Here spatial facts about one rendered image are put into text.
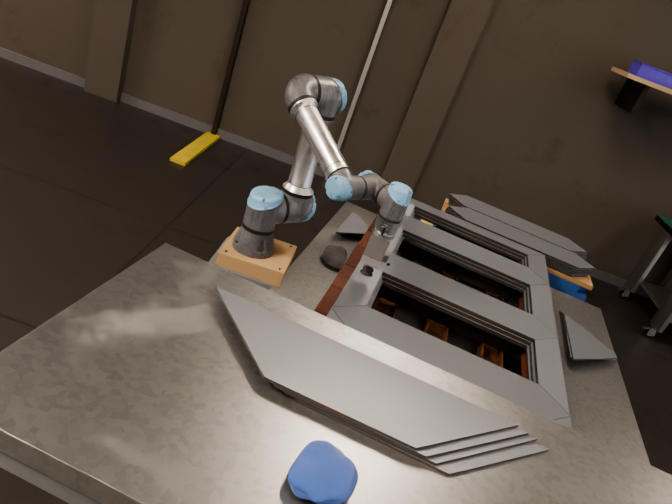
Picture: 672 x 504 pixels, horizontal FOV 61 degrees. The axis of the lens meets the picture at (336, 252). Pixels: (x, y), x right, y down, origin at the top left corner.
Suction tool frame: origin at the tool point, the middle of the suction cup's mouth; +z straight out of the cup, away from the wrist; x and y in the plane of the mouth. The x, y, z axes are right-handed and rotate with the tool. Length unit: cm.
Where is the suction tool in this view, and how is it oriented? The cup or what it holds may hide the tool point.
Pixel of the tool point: (366, 272)
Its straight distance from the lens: 187.6
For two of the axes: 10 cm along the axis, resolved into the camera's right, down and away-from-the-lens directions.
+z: -3.2, 8.4, 4.4
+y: 2.6, -3.7, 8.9
